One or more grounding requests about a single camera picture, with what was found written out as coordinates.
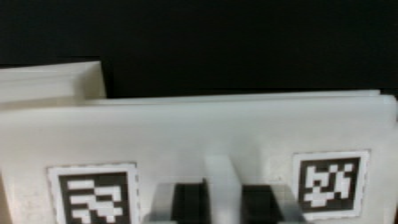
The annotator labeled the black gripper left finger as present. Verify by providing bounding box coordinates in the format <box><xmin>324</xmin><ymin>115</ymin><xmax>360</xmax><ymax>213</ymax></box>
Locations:
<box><xmin>148</xmin><ymin>181</ymin><xmax>210</xmax><ymax>224</ymax></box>

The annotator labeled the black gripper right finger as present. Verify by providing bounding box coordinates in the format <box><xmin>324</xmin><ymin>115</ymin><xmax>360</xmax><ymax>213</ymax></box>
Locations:
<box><xmin>241</xmin><ymin>184</ymin><xmax>306</xmax><ymax>224</ymax></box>

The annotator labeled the white cabinet body box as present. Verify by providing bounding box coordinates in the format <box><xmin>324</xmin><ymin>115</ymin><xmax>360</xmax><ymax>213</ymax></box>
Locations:
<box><xmin>0</xmin><ymin>61</ymin><xmax>381</xmax><ymax>107</ymax></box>

